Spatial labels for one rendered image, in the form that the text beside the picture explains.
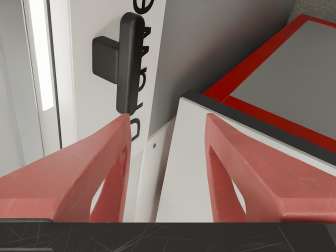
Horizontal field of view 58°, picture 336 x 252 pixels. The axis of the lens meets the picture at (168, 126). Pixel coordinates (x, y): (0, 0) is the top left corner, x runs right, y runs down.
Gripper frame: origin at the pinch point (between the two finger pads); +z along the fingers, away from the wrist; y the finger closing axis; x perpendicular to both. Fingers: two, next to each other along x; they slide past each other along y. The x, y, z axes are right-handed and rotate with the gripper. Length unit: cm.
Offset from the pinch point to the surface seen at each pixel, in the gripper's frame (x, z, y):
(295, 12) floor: 19, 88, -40
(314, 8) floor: 17, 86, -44
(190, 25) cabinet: 4.0, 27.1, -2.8
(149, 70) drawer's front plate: 5.2, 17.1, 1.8
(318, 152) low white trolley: 14.0, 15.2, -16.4
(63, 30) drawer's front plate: -1.4, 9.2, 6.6
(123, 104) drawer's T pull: 3.7, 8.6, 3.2
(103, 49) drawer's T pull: 0.1, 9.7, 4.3
